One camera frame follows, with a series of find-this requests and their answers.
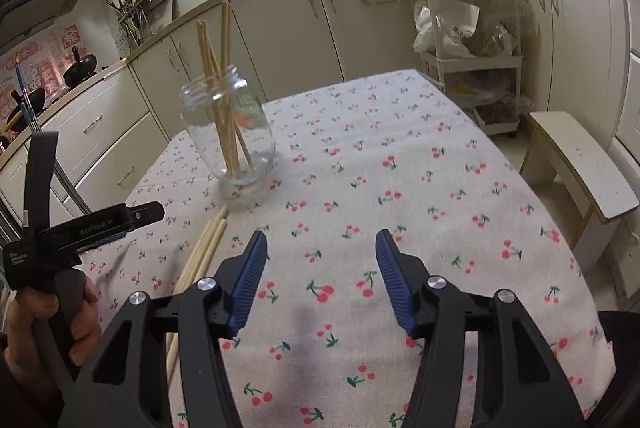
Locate white side base cabinets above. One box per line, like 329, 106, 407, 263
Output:
492, 0, 640, 143

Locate black wok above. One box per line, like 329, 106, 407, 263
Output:
61, 48, 99, 87
9, 88, 47, 132

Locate person's left hand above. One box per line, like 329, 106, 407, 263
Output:
4, 279, 102, 405

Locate pink wall poster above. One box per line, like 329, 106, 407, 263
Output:
0, 24, 82, 121

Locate clear glass jar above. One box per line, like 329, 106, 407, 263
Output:
179, 64, 277, 202

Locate pile of wooden chopsticks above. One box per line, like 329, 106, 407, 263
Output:
164, 203, 231, 385

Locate white plastic bag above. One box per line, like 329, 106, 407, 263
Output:
413, 2, 482, 59

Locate white wooden stool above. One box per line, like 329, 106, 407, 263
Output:
519, 111, 640, 273

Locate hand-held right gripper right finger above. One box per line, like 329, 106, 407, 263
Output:
376, 229, 576, 428

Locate wall spice rack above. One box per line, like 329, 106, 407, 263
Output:
106, 0, 177, 47

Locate range hood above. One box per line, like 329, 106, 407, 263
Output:
0, 0, 112, 39

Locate white trolley cart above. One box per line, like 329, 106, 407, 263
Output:
409, 0, 524, 137

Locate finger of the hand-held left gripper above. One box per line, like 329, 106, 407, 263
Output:
128, 201, 166, 229

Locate white drawer cabinet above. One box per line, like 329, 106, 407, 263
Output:
0, 62, 171, 229

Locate white sink base cabinets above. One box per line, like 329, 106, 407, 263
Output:
127, 0, 431, 109

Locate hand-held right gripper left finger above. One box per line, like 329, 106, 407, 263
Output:
60, 230, 268, 428

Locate cherry print tablecloth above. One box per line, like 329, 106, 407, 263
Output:
75, 68, 618, 428

